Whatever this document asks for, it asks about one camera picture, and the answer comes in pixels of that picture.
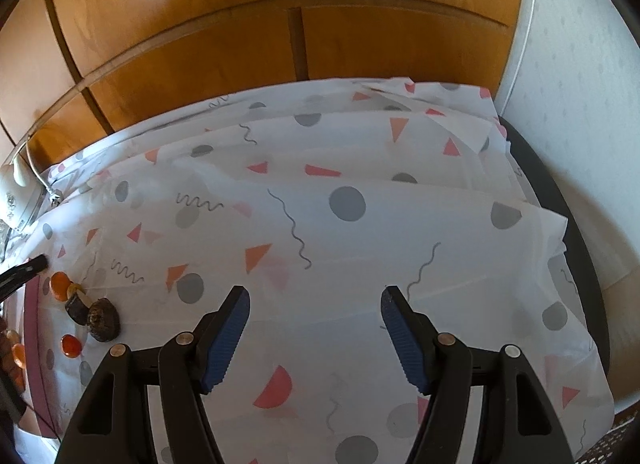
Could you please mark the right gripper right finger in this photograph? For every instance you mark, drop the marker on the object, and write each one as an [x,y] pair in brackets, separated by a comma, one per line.
[517,421]

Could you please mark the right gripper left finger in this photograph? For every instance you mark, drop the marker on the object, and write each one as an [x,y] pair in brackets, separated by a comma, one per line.
[112,421]

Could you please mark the orange carrot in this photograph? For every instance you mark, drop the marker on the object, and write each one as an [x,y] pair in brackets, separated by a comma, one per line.
[19,355]

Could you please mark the dark brown round fruit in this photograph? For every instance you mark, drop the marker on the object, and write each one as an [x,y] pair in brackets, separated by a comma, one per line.
[8,363]

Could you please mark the person's left hand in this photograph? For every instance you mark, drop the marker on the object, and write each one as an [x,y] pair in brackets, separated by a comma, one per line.
[13,408]

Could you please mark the pink rimmed white tray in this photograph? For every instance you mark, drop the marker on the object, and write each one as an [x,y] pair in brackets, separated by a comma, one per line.
[35,392]

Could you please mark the orange tangerine on cloth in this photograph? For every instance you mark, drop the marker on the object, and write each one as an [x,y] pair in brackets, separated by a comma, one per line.
[59,283]

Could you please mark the small tan potato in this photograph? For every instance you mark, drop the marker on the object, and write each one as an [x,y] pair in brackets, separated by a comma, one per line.
[75,290]

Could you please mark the purple cut sweet potato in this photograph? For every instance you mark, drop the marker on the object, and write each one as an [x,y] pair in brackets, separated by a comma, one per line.
[78,306]

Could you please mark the white ceramic electric kettle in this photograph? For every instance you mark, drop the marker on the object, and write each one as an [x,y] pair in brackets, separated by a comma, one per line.
[21,189]

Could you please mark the small red tomato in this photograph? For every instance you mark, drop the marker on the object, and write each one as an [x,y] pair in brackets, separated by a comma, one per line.
[71,347]

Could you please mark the dark brown wrinkled fruit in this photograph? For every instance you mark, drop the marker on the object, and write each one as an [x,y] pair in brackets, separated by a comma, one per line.
[103,321]

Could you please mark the wicker chair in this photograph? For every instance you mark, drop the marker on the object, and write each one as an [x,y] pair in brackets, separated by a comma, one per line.
[620,445]

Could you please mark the white patterned tablecloth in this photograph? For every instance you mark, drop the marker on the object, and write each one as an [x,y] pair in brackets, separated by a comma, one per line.
[315,197]

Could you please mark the wooden wall cabinet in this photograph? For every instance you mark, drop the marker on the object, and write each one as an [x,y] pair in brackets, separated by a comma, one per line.
[76,71]

